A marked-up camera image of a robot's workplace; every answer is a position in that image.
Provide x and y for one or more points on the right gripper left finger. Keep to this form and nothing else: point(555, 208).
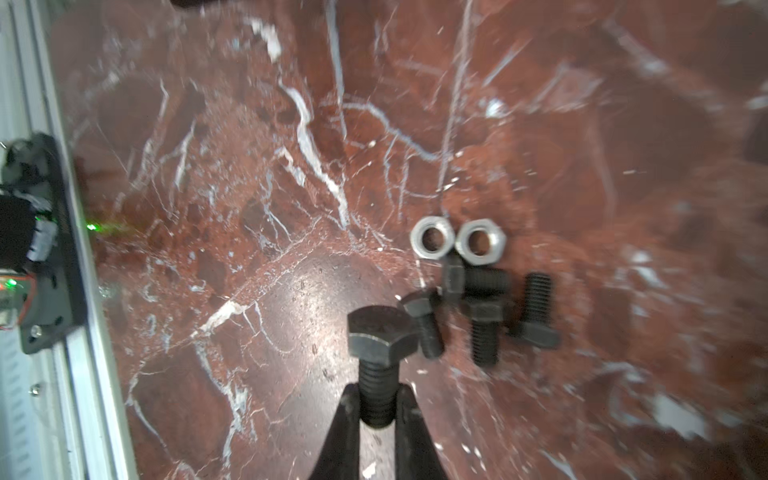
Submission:
point(339, 456)

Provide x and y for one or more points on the silver hex nut left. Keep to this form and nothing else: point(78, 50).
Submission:
point(481, 242)

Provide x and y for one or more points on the black hex bolt top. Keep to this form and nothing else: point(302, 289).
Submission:
point(534, 326)

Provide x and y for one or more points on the aluminium front rail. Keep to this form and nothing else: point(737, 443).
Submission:
point(61, 406)

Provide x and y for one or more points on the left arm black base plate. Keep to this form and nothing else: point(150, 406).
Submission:
point(42, 291)

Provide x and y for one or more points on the silver hex nut top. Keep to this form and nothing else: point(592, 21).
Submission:
point(432, 238)

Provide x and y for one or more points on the black hex bolt small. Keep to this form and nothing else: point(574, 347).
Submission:
point(421, 307)

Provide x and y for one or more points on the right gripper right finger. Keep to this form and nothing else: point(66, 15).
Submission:
point(415, 454)

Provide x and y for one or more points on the silver hex nut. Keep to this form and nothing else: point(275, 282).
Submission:
point(481, 242)
point(432, 238)

